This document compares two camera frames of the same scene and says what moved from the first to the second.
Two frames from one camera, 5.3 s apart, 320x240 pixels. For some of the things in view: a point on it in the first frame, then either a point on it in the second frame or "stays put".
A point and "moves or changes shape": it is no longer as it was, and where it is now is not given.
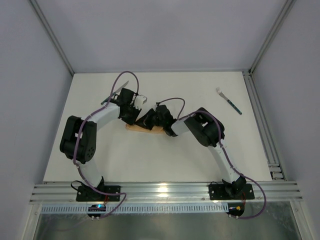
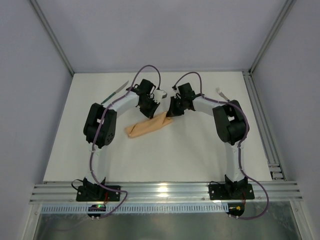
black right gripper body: x=152 y=118 to x=176 y=105
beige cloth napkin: x=155 y=129 moves or changes shape
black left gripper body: x=116 y=97 to x=146 y=105
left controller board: x=96 y=208 stays put
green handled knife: x=120 y=89 stays put
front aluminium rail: x=166 y=192 stays put
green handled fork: x=221 y=94 stays put
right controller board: x=235 y=209 stays put
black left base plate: x=89 y=193 stays put
